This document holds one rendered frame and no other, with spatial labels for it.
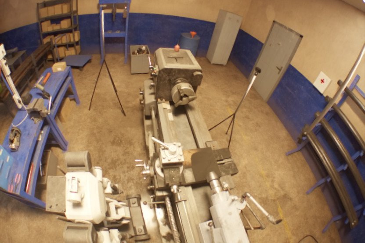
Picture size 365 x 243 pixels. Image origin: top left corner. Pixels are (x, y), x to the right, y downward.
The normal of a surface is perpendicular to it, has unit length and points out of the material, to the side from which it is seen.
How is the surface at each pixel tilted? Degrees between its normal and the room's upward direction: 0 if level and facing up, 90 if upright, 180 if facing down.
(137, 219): 0
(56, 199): 0
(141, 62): 90
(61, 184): 0
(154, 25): 90
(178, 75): 90
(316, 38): 90
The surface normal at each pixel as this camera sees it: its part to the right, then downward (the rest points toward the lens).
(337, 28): -0.96, 0.02
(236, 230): 0.19, -0.72
